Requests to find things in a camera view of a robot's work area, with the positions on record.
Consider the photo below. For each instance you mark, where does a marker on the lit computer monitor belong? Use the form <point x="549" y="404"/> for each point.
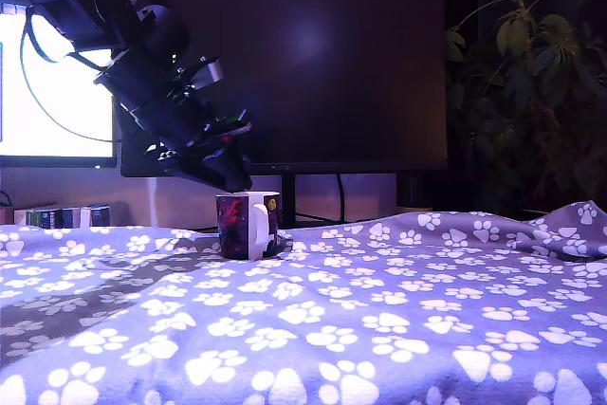
<point x="57" y="106"/>

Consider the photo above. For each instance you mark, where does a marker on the purple printed white mug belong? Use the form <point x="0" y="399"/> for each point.
<point x="234" y="225"/>

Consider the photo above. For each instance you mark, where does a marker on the tall blue and white box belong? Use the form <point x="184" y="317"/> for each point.
<point x="101" y="216"/>

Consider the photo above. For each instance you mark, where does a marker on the paw print cloth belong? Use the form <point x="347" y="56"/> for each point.
<point x="379" y="305"/>

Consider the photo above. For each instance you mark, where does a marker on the black Huawei monitor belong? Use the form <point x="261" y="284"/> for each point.
<point x="332" y="82"/>

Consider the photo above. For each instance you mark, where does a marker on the tall blue and black box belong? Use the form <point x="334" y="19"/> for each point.
<point x="70" y="218"/>

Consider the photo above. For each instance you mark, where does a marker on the dark leafy houseplant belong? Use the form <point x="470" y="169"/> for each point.
<point x="526" y="92"/>

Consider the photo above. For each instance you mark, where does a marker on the pale grey camera box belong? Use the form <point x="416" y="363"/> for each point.
<point x="208" y="73"/>

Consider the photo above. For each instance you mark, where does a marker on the slim blue and white box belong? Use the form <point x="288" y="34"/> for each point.
<point x="85" y="217"/>

